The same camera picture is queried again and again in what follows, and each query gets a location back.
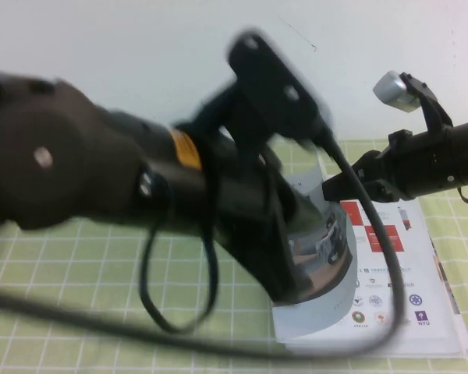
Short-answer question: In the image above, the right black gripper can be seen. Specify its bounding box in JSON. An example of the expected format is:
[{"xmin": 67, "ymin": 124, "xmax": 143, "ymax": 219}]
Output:
[{"xmin": 321, "ymin": 130, "xmax": 417, "ymax": 204}]

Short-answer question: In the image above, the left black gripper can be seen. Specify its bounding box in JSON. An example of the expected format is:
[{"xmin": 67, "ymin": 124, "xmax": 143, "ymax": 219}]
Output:
[{"xmin": 197, "ymin": 138, "xmax": 300, "ymax": 305}]

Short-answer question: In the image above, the AgileX robot brochure book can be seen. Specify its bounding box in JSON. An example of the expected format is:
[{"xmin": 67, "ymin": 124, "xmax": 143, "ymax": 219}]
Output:
[{"xmin": 271, "ymin": 157, "xmax": 468, "ymax": 358}]

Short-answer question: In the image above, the green checkered tablecloth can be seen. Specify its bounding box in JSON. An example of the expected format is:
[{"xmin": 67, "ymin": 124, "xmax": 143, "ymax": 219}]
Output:
[{"xmin": 0, "ymin": 136, "xmax": 468, "ymax": 374}]

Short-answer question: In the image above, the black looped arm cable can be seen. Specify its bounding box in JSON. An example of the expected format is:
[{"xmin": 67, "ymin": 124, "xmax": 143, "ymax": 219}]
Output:
[{"xmin": 139, "ymin": 182, "xmax": 220, "ymax": 334}]

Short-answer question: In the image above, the black camera cable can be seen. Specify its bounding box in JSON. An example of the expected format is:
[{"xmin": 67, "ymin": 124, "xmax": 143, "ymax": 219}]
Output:
[{"xmin": 0, "ymin": 132, "xmax": 410, "ymax": 358}]

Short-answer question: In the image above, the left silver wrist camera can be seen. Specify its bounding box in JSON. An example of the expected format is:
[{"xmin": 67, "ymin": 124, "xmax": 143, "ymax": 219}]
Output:
[{"xmin": 194, "ymin": 27, "xmax": 335, "ymax": 153}]

